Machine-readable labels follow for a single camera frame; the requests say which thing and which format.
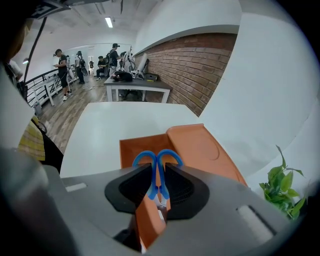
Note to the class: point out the white robot device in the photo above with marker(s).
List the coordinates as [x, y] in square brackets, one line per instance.
[128, 61]

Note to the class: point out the black bag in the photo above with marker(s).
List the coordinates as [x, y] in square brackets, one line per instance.
[122, 76]

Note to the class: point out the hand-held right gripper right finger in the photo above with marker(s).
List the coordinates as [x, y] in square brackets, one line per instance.
[215, 215]

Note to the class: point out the green leafy plant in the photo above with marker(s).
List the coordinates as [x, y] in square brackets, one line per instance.
[280, 185]

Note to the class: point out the ceiling light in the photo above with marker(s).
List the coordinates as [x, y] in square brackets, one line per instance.
[109, 22]

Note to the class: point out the black metal railing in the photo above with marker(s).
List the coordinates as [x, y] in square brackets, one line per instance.
[41, 82]

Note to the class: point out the black trousers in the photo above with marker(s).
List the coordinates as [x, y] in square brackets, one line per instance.
[51, 152]

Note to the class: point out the yellow plaid shirt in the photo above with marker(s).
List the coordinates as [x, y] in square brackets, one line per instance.
[32, 142]

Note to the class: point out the black box with yellow label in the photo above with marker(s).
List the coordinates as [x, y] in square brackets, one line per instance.
[151, 77]

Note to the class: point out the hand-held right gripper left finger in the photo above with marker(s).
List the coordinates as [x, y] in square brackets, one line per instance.
[90, 205]

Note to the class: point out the grey table with white legs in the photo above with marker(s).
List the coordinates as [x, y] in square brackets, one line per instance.
[140, 86]

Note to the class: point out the small grey bin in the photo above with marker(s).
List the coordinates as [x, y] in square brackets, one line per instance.
[37, 109]

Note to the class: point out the orange container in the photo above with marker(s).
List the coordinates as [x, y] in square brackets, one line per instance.
[197, 145]

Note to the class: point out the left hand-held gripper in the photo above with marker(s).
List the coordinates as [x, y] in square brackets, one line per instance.
[46, 8]

